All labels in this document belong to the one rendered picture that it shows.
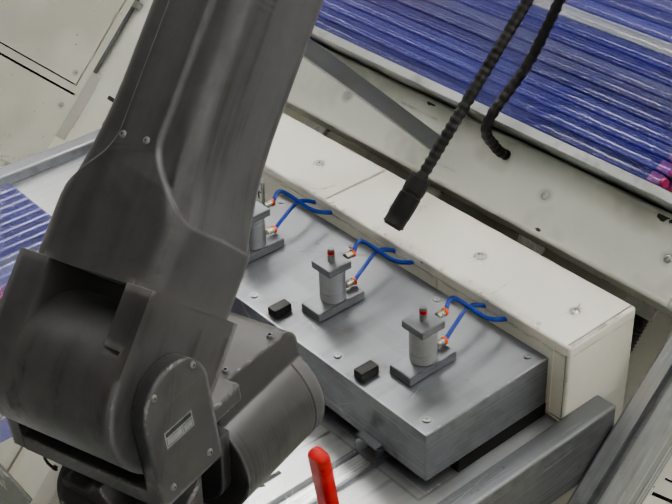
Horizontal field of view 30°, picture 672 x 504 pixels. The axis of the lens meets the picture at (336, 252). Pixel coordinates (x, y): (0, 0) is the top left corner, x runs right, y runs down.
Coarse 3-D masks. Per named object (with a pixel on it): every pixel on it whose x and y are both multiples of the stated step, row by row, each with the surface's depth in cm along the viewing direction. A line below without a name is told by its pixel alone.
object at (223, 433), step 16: (224, 432) 52; (224, 448) 52; (224, 464) 52; (64, 480) 50; (80, 480) 50; (208, 480) 53; (224, 480) 53; (64, 496) 49; (80, 496) 49; (96, 496) 49; (112, 496) 49; (128, 496) 49; (192, 496) 49; (208, 496) 54
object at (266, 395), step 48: (240, 336) 54; (288, 336) 55; (144, 384) 44; (192, 384) 46; (240, 384) 53; (288, 384) 55; (144, 432) 44; (192, 432) 47; (240, 432) 53; (288, 432) 55; (96, 480) 48; (144, 480) 47; (192, 480) 47; (240, 480) 53
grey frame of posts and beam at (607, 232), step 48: (336, 96) 127; (384, 144) 122; (480, 144) 115; (480, 192) 113; (528, 192) 110; (576, 192) 108; (624, 192) 105; (576, 240) 106; (624, 240) 103; (624, 288) 107; (624, 432) 101; (624, 480) 100
